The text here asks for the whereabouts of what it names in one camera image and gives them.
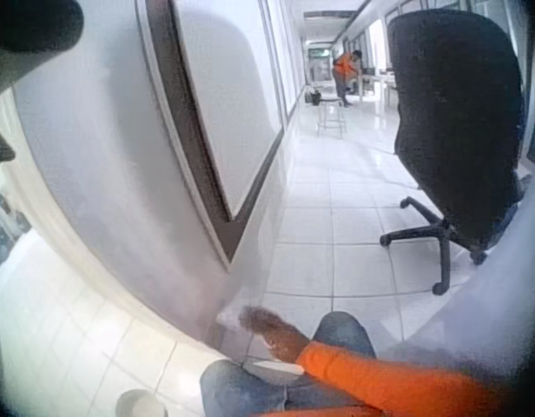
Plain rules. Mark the person's right hand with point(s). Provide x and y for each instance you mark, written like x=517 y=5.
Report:
x=276 y=334

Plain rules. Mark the person's right fingers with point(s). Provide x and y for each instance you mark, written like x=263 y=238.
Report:
x=256 y=319

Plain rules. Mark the white flat object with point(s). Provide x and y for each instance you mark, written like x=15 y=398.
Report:
x=276 y=369

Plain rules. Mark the person's legs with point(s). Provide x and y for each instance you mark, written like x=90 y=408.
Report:
x=237 y=391

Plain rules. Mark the white cup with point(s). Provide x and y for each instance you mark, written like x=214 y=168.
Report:
x=137 y=404

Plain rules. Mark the metal stool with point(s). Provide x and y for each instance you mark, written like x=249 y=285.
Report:
x=330 y=103

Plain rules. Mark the black bag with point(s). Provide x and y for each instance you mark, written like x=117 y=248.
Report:
x=314 y=96

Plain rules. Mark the white table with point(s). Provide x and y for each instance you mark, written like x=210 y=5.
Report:
x=378 y=78

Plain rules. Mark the black office chair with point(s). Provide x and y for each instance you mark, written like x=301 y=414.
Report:
x=454 y=113

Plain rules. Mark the white panel with dark frame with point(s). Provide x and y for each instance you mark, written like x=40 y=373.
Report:
x=215 y=87

